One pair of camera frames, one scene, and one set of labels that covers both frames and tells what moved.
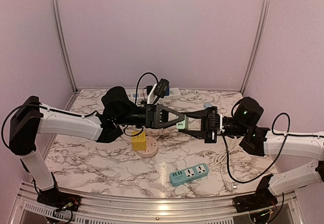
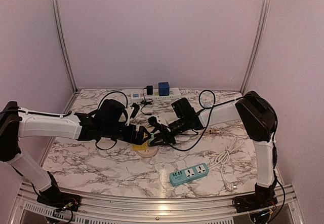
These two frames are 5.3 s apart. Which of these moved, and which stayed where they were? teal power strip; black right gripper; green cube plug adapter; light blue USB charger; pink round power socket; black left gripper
Moved: black right gripper; green cube plug adapter; black left gripper
Stayed: pink round power socket; teal power strip; light blue USB charger
